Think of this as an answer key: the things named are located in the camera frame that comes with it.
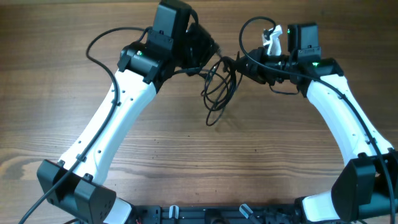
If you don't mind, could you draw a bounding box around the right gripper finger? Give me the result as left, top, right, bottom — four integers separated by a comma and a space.
234, 51, 258, 70
236, 67, 257, 82

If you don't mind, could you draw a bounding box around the thin black USB cable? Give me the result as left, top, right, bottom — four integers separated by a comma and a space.
198, 46, 237, 127

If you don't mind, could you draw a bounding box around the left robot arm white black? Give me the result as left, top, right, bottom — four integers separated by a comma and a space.
37, 1, 218, 223

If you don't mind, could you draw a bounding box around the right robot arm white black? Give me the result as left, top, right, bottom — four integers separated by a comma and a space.
234, 22, 397, 223

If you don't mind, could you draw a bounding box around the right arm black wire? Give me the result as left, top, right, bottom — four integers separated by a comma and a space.
238, 16, 396, 224

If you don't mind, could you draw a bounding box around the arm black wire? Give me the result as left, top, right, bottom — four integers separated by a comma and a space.
17, 9, 200, 224
238, 16, 396, 224

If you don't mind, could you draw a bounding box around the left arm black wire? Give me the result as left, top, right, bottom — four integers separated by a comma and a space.
17, 9, 200, 224

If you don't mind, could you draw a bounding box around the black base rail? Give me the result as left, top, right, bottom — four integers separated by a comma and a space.
128, 203, 302, 224

